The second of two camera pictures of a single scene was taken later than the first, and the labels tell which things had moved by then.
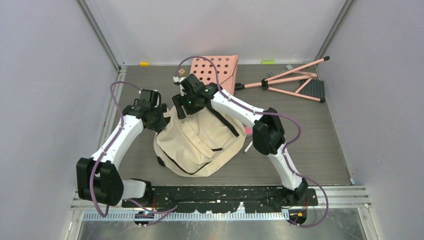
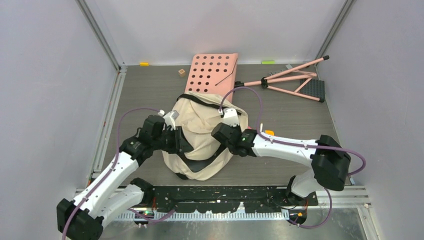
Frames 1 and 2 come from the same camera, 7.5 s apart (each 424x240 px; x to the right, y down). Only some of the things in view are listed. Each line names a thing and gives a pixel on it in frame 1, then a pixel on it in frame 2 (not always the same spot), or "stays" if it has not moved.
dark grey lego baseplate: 315,88 stays
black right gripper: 178,101 to 238,127
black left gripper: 160,125 to 180,142
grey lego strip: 272,73 stays
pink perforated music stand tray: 226,68 stays
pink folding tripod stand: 294,74 stays
